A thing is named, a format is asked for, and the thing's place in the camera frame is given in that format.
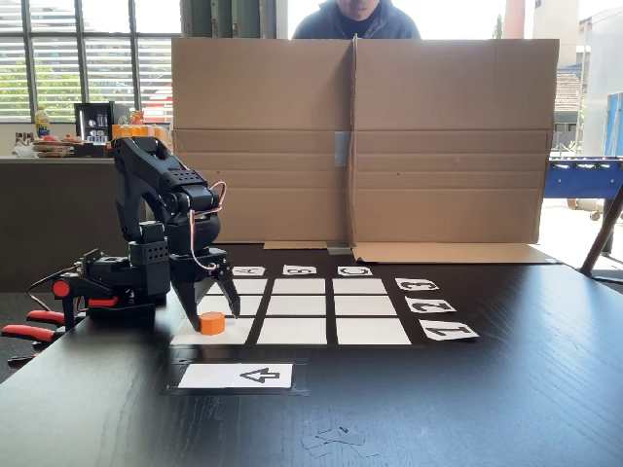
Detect dark counter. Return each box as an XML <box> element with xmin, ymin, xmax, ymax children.
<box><xmin>0</xmin><ymin>155</ymin><xmax>147</xmax><ymax>293</ymax></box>

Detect red and black clamp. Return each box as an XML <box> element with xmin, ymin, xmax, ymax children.
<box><xmin>0</xmin><ymin>275</ymin><xmax>121</xmax><ymax>367</ymax></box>

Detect paper label number 2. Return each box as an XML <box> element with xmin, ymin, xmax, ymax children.
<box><xmin>404</xmin><ymin>296</ymin><xmax>458</xmax><ymax>314</ymax></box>

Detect black power cable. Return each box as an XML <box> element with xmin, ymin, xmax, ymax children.
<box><xmin>26</xmin><ymin>264</ymin><xmax>83</xmax><ymax>312</ymax></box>

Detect round orange token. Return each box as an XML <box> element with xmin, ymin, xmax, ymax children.
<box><xmin>199</xmin><ymin>311</ymin><xmax>227</xmax><ymax>336</ymax></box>

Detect paper label number 3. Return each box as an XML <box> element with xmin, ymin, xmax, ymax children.
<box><xmin>394</xmin><ymin>277</ymin><xmax>440</xmax><ymax>292</ymax></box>

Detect blue foosball table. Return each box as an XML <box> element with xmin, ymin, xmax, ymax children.
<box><xmin>543</xmin><ymin>155</ymin><xmax>623</xmax><ymax>223</ymax></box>

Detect person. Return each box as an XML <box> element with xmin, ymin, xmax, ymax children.
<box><xmin>291</xmin><ymin>0</ymin><xmax>422</xmax><ymax>40</ymax></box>

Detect paper label number 1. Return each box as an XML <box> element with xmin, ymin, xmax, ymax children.
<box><xmin>418</xmin><ymin>319</ymin><xmax>480</xmax><ymax>342</ymax></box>

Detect black glass-front cabinet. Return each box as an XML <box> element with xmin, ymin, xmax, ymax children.
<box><xmin>73</xmin><ymin>101</ymin><xmax>130</xmax><ymax>145</ymax></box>

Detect yellow bottle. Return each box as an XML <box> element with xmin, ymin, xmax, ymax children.
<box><xmin>34</xmin><ymin>105</ymin><xmax>52</xmax><ymax>138</ymax></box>

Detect food platter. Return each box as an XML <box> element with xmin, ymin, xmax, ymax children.
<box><xmin>31</xmin><ymin>134</ymin><xmax>87</xmax><ymax>160</ymax></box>

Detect white arrow paper sheet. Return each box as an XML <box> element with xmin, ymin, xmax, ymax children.
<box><xmin>177</xmin><ymin>363</ymin><xmax>294</xmax><ymax>389</ymax></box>

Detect brown cardboard box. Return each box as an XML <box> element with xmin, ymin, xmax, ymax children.
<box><xmin>350</xmin><ymin>37</ymin><xmax>562</xmax><ymax>266</ymax></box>
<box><xmin>170</xmin><ymin>37</ymin><xmax>356</xmax><ymax>250</ymax></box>

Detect clear tape scraps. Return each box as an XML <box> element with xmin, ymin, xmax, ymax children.
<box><xmin>300</xmin><ymin>426</ymin><xmax>381</xmax><ymax>459</ymax></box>

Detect white nine-square grid sheet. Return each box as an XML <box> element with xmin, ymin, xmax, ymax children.
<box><xmin>163</xmin><ymin>275</ymin><xmax>424</xmax><ymax>348</ymax></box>

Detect grey metal leg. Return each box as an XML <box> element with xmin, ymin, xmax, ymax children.
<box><xmin>578</xmin><ymin>187</ymin><xmax>623</xmax><ymax>284</ymax></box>

